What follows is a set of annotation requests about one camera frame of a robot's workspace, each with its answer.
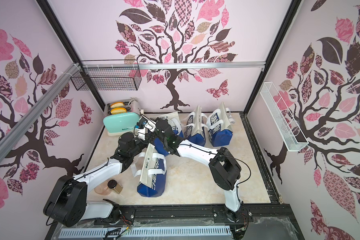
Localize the takeout bag blue beige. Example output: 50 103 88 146
131 144 167 198
184 106 209 147
206 102 235 147

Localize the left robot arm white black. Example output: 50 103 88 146
43 132 148 227

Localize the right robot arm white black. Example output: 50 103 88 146
151 118 244 223

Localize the mint green toaster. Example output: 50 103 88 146
103 98 142 136

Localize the front bread slice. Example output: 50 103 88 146
110 108 128 115

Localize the bread slice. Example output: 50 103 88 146
110 108 128 115
109 102 125 109

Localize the small jar with dark lid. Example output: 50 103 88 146
95 179 123 196

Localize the rear bread slice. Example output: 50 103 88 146
109 102 125 109

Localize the black wire basket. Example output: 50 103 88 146
71 59 142 91

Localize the white slotted cable duct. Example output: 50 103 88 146
57 226 232 240

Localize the white wire shelf basket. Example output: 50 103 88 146
260 82 309 152

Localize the aluminium rail left wall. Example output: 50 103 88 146
0 63 79 163

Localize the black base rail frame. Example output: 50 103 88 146
47 204 304 240

